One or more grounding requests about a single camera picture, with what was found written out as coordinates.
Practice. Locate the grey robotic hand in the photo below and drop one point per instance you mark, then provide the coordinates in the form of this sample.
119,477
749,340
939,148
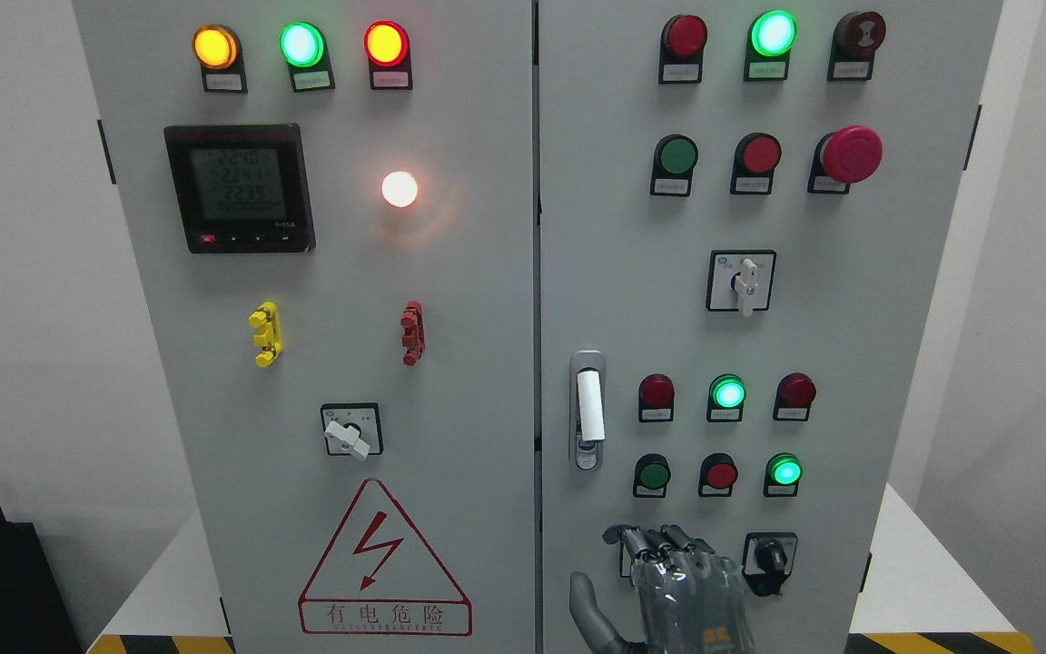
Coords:
692,599

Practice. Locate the silver door handle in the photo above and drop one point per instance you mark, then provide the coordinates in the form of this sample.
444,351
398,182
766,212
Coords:
587,431

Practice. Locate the grey right cabinet door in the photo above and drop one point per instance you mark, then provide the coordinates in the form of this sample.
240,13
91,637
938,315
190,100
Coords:
626,274

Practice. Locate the grey cabinet door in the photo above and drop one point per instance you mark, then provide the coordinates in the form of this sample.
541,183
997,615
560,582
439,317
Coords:
626,274
458,428

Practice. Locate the grey left cabinet door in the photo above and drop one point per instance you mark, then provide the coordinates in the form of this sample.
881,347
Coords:
458,428

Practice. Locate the red push button lower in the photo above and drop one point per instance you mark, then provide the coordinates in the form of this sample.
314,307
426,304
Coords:
718,476

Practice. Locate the red push button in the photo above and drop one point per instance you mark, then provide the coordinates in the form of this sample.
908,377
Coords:
718,476
755,160

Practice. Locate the green push button lower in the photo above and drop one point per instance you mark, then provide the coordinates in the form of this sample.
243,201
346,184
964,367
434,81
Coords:
652,476

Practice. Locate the green push button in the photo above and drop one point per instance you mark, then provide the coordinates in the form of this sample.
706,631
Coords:
673,164
652,476

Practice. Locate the green lit button lower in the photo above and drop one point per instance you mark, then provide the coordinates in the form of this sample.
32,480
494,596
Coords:
782,476

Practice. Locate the red indicator light middle left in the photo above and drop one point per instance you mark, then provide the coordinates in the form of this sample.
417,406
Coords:
656,399

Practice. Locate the green lit indicator middle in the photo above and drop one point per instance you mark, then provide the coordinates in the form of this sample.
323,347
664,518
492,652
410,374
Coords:
726,399

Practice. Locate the red indicator light middle right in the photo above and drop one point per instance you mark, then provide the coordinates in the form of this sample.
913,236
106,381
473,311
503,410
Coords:
794,397

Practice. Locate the white platform with hazard stripes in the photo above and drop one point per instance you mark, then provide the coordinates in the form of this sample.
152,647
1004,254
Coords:
916,599

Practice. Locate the red triangle warning sticker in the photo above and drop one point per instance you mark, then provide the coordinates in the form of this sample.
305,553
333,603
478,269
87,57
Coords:
378,576

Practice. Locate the red terminal connector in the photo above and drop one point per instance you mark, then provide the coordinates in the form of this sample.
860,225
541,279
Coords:
413,336

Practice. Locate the green push button upper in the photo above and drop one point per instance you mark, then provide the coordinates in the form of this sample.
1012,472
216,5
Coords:
673,164

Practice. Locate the red push button upper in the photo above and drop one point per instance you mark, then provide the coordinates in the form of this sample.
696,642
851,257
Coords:
755,160

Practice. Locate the red emergency stop button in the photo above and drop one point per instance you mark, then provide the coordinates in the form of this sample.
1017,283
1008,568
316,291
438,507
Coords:
846,156

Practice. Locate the white lit indicator lamp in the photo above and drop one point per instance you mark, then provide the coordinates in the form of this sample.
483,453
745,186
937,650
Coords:
400,189

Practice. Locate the yellow terminal connector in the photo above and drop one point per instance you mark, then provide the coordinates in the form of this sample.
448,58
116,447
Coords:
267,336

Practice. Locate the red indicator light top right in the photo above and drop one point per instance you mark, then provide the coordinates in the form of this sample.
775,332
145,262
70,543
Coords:
681,47

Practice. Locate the green indicator light top right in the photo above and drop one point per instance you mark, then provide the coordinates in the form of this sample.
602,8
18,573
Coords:
767,51

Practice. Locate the green indicator light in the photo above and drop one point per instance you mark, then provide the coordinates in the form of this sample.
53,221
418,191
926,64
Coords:
307,58
767,51

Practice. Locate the dark red buzzer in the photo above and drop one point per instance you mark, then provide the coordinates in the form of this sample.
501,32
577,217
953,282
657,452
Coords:
855,40

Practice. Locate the black digital power meter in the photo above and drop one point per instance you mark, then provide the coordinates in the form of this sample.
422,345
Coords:
241,188

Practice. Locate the red lit indicator light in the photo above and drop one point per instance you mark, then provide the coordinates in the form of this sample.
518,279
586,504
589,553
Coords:
387,48

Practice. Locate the black box with antenna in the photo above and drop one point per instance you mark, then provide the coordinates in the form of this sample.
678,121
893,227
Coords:
33,616

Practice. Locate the green indicator light top left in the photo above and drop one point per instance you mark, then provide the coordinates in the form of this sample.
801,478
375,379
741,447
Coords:
307,58

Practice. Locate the yellow indicator light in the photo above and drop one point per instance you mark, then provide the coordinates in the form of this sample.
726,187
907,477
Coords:
220,55

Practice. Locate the lower white selector switch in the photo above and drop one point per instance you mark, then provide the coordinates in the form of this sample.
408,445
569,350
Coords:
625,561

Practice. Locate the white selector switch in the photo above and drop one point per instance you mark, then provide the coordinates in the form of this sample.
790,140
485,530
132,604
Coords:
740,281
352,429
625,561

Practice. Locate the black knob selector switch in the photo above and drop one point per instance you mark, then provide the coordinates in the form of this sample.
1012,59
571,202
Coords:
768,560

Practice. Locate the upper right white selector switch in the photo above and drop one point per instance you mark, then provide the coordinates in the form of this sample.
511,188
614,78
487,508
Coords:
740,281

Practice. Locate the left white selector switch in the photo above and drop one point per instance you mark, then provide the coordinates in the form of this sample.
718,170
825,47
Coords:
352,429

